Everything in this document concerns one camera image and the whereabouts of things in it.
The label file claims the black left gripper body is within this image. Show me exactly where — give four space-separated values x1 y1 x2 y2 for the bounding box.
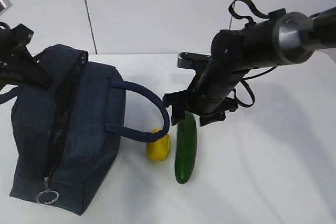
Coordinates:
1 23 34 76

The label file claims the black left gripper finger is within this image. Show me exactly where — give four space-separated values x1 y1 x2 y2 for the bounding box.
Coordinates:
10 47 52 88

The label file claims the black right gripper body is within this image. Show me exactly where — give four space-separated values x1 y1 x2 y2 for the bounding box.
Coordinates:
163 90 238 126

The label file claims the green cucumber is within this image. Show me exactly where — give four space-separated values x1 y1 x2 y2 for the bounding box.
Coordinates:
174 112 197 184

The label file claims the yellow lemon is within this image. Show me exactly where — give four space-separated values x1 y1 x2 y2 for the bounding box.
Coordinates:
146 134 171 162

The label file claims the navy blue lunch bag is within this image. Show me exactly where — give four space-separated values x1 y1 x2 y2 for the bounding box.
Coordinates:
1 44 170 215

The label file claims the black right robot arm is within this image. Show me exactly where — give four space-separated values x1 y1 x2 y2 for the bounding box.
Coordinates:
163 8 335 126

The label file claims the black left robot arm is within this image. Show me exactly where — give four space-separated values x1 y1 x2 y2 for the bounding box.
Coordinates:
1 22 53 89

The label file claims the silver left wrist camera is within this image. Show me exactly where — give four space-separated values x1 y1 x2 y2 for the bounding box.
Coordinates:
0 0 12 15

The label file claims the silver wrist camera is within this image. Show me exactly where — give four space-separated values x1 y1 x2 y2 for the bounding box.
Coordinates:
177 52 211 70
0 0 12 15

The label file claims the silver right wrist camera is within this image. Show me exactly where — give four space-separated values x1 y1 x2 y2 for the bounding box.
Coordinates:
177 52 211 70

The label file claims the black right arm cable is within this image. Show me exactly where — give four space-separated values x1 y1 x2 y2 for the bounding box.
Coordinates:
227 0 274 108

